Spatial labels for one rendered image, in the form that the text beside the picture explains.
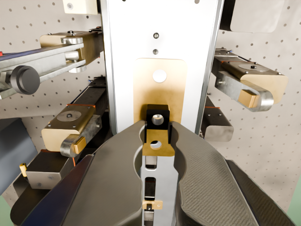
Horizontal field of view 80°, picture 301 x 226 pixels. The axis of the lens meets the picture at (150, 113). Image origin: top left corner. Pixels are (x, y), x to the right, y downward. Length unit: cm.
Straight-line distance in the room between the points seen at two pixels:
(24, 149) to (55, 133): 57
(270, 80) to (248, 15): 13
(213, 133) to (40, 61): 40
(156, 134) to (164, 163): 37
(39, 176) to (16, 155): 51
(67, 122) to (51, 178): 12
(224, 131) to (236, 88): 16
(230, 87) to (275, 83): 8
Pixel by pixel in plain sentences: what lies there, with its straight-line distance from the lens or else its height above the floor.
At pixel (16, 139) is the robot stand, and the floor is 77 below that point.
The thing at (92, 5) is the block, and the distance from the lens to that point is 36.
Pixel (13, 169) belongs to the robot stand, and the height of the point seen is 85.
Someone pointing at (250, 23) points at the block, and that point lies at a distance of 44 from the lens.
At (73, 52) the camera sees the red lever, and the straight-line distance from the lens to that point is 34.
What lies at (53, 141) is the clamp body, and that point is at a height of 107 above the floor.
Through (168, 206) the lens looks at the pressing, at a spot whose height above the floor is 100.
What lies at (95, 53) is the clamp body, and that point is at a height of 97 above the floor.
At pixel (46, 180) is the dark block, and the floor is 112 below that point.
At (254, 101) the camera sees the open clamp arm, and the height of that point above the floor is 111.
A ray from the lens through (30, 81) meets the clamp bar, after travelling 22.
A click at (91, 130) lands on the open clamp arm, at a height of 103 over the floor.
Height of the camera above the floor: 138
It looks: 63 degrees down
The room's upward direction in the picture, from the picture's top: 177 degrees counter-clockwise
